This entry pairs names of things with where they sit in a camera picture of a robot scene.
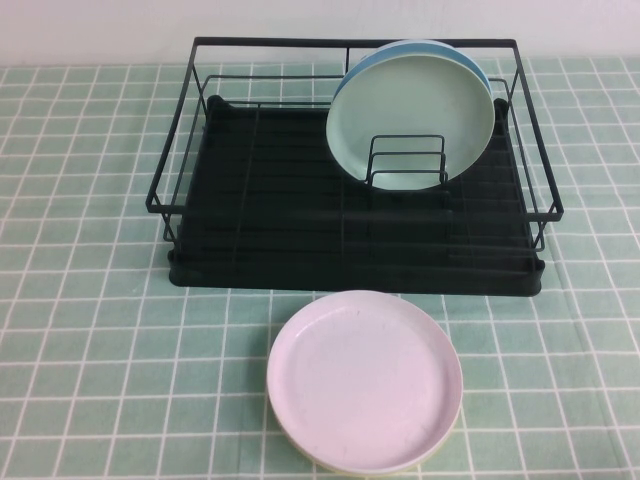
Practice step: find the pink round plate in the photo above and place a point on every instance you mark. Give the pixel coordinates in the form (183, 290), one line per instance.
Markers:
(365, 380)

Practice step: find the black plastic drip tray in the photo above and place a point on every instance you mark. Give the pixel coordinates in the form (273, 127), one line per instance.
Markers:
(280, 250)

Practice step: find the green checked tablecloth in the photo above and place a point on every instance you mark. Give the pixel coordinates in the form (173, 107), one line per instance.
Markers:
(100, 350)

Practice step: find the pale yellow round plate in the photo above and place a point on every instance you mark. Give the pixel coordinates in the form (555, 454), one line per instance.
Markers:
(370, 477)

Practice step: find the blue round plate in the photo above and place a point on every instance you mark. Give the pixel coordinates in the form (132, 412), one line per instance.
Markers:
(365, 62)

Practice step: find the pale green round plate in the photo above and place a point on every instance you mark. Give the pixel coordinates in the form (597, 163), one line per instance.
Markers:
(410, 110)

